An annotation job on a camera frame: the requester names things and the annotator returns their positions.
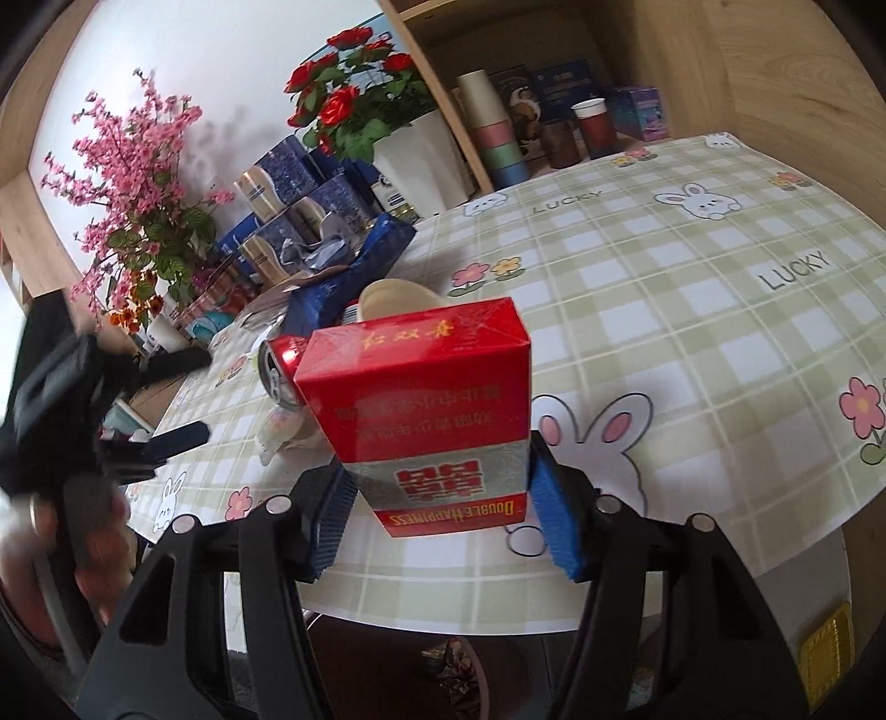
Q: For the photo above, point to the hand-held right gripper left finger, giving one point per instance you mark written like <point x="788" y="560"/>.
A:
<point x="327" y="516"/>

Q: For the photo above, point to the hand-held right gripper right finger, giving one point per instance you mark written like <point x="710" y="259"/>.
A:
<point x="554" y="516"/>

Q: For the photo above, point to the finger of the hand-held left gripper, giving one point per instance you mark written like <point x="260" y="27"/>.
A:
<point x="169" y="443"/>
<point x="166" y="363"/>

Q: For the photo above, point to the clear plastic bag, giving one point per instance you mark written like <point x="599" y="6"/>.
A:
<point x="280" y="433"/>

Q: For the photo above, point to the dark brown waste bin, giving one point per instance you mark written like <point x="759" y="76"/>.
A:
<point x="415" y="640"/>

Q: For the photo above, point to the red cigarette box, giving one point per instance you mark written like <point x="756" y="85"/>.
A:
<point x="415" y="388"/>

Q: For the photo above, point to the blue cardboard box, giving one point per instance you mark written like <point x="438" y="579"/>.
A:
<point x="374" y="256"/>

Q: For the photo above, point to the person's left hand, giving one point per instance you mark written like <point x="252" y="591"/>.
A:
<point x="111" y="547"/>

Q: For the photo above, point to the orange artificial flowers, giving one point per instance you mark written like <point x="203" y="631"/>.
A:
<point x="135" y="315"/>

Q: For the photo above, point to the red drink can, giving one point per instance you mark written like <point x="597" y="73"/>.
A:
<point x="280" y="367"/>

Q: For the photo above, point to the white torn paper envelope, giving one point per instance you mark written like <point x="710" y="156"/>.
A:
<point x="270" y="301"/>

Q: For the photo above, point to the flat blue box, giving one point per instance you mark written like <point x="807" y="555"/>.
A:
<point x="235" y="235"/>

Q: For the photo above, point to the pink blossom artificial plant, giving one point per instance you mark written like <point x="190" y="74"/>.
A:
<point x="138" y="180"/>

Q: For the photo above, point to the grey crumpled plastic bag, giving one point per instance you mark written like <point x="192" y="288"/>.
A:
<point x="325" y="249"/>

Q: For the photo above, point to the blue white carton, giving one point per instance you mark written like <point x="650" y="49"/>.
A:
<point x="387" y="194"/>

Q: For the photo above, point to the yellow gridded plastic tray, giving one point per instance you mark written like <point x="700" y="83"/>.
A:
<point x="825" y="647"/>

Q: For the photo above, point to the red rose plant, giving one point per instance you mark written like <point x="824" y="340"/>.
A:
<point x="353" y="90"/>

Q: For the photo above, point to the brown glass jar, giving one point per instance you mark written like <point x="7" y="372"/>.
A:
<point x="559" y="145"/>

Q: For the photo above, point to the red paper cup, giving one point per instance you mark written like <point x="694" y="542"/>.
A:
<point x="596" y="128"/>

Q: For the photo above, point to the stack of pastel paper cups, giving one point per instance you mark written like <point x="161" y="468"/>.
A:
<point x="495" y="124"/>

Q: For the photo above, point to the cartoon printed box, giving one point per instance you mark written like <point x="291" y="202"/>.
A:
<point x="522" y="104"/>

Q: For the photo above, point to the small purple blue box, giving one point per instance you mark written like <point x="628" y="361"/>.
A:
<point x="640" y="111"/>

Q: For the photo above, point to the dark blue shelf box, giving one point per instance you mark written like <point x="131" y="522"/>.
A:
<point x="564" y="86"/>

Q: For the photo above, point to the wooden shelf unit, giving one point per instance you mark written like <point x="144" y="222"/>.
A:
<point x="796" y="83"/>

